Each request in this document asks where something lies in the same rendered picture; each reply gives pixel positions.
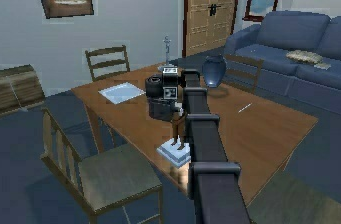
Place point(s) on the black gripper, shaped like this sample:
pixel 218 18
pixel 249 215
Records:
pixel 159 108

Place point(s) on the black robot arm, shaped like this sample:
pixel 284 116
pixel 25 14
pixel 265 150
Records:
pixel 208 140

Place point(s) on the pale blue flat sheet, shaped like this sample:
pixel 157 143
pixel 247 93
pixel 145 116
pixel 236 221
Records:
pixel 122 92

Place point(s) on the silver statuette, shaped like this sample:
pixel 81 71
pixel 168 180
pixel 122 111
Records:
pixel 167 50

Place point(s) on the blue vase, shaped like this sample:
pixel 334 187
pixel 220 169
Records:
pixel 214 70

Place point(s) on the brown wooden chair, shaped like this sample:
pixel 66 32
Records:
pixel 244 75
pixel 108 63

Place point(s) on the wooden chair with grey seat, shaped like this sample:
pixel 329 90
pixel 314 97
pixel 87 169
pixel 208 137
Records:
pixel 118 176
pixel 294 203

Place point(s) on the brown wooden room door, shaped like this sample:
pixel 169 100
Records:
pixel 208 33

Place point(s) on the brown wooden table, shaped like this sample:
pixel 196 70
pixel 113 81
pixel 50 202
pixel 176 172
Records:
pixel 254 133

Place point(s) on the brown framed picture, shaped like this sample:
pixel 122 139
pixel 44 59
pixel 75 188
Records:
pixel 67 7

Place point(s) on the red framed blue picture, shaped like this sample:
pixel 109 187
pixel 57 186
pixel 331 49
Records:
pixel 260 8

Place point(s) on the blue sofa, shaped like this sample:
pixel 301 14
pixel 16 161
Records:
pixel 291 43

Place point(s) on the brown wooden slatted cabinet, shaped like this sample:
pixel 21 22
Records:
pixel 8 91

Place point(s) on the beige crumpled cloth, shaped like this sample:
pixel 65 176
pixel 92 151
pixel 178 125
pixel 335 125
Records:
pixel 306 57

